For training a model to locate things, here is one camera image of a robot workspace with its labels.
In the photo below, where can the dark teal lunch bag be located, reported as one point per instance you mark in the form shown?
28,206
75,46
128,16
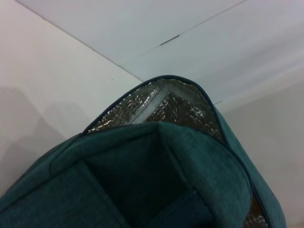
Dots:
142,178

